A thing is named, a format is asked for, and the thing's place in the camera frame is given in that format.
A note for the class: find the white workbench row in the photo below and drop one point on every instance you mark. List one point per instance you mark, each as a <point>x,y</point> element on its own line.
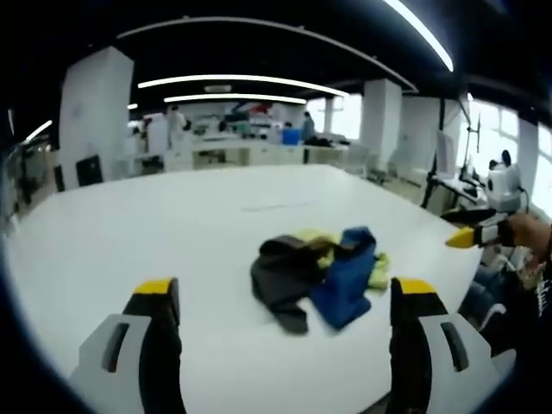
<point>241,153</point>

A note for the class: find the black frame side desk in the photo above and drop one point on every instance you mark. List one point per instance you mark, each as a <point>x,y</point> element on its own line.
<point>453,185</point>

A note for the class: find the long ceiling light strip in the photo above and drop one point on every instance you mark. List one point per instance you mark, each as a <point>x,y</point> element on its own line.
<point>39,130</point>
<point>235,98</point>
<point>420,32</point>
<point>241,80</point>

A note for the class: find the person's right hand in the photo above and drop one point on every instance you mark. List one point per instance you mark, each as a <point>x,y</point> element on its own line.
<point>530,235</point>

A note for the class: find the black monitor stand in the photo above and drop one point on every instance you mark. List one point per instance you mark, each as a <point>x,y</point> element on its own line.
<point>474,133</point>

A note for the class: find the black chair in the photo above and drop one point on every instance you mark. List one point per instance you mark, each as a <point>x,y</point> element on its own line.
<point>89,171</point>

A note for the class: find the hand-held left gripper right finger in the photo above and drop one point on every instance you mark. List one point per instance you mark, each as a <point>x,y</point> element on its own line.
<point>444,349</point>

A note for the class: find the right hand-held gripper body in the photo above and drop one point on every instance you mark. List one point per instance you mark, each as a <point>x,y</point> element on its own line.
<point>504,185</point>

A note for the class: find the person's legs in jeans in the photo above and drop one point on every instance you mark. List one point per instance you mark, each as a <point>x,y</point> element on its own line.
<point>487,289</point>

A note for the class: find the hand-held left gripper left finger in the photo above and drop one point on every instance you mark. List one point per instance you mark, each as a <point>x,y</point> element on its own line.
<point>129,345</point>

